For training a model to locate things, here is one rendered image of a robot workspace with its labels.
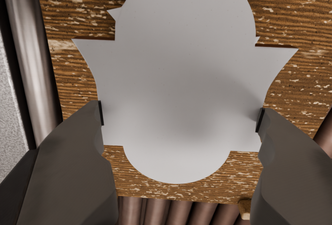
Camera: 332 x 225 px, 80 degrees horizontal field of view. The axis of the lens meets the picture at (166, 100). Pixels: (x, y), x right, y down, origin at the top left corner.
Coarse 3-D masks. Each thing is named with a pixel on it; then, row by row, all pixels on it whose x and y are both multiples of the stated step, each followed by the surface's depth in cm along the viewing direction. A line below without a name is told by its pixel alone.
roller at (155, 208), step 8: (152, 200) 38; (160, 200) 38; (152, 208) 39; (160, 208) 39; (144, 216) 43; (152, 216) 40; (160, 216) 40; (144, 224) 43; (152, 224) 41; (160, 224) 42
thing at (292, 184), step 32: (256, 128) 12; (288, 128) 10; (288, 160) 8; (320, 160) 8; (256, 192) 7; (288, 192) 6; (320, 192) 6; (256, 224) 7; (288, 224) 6; (320, 224) 6
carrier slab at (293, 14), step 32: (64, 0) 20; (96, 0) 20; (256, 0) 20; (288, 0) 20; (320, 0) 20; (64, 32) 22; (96, 32) 22; (256, 32) 21; (288, 32) 21; (320, 32) 21; (64, 64) 24; (288, 64) 23; (320, 64) 23; (64, 96) 26; (96, 96) 26; (288, 96) 25; (320, 96) 25; (128, 160) 31; (256, 160) 30; (128, 192) 34; (160, 192) 34; (192, 192) 34; (224, 192) 34
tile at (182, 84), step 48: (144, 0) 10; (192, 0) 10; (240, 0) 10; (96, 48) 11; (144, 48) 11; (192, 48) 11; (240, 48) 11; (288, 48) 11; (144, 96) 12; (192, 96) 12; (240, 96) 12; (144, 144) 14; (192, 144) 14; (240, 144) 14
